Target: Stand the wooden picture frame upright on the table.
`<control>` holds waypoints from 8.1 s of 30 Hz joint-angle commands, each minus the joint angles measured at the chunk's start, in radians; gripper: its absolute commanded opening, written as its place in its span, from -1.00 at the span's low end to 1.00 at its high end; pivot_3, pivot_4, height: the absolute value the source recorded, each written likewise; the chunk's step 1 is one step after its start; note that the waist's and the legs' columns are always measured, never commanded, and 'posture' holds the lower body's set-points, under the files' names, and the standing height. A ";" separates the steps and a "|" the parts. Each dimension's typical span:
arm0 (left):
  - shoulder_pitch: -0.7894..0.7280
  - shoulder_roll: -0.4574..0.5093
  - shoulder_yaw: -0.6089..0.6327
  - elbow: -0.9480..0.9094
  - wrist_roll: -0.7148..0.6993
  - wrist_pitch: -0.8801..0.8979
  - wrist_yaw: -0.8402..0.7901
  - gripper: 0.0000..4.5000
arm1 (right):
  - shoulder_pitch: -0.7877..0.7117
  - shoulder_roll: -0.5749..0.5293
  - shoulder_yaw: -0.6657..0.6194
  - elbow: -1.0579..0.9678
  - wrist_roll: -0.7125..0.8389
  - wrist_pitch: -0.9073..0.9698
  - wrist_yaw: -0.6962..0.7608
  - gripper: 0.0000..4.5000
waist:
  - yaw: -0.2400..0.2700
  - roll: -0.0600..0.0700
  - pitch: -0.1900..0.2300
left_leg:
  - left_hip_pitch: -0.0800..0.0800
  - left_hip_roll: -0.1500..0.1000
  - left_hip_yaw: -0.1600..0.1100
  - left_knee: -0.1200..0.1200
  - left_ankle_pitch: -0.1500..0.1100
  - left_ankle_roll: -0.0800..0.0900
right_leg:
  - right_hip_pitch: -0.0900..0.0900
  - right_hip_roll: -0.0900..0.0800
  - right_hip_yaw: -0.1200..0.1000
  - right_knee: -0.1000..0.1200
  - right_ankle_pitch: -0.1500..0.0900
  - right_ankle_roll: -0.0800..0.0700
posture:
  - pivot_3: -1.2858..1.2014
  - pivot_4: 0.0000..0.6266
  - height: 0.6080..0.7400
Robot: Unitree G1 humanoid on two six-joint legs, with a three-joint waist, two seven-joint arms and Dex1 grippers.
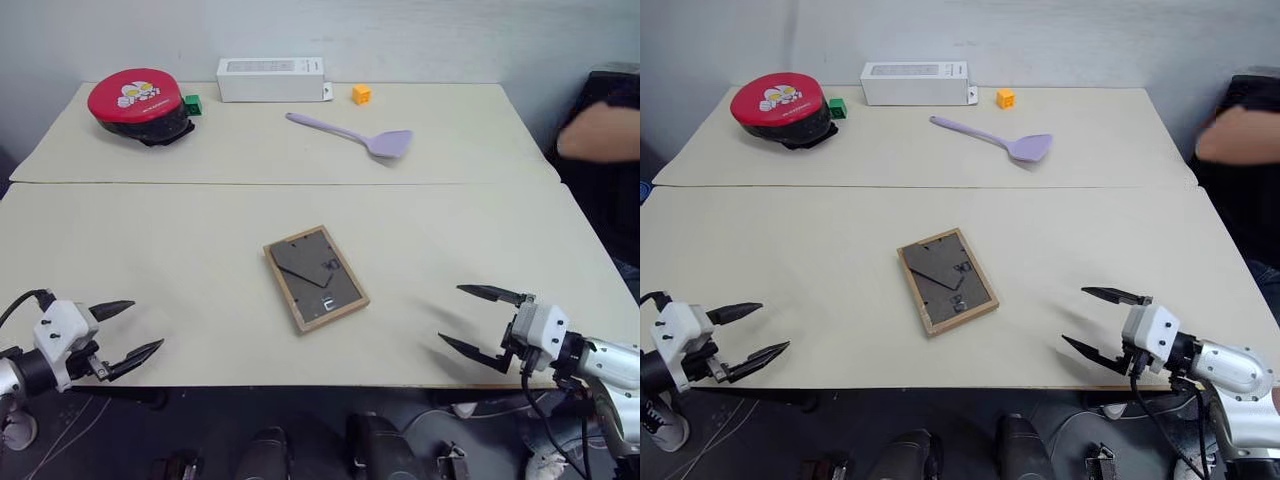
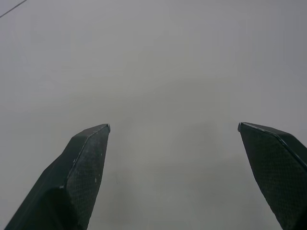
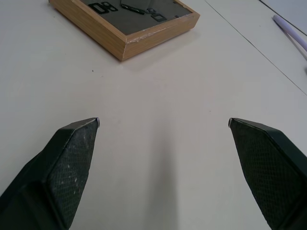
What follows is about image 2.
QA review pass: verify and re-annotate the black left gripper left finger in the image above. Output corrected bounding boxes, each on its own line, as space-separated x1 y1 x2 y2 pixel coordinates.
4 123 111 230

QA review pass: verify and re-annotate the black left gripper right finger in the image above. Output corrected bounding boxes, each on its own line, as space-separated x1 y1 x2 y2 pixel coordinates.
237 122 307 230

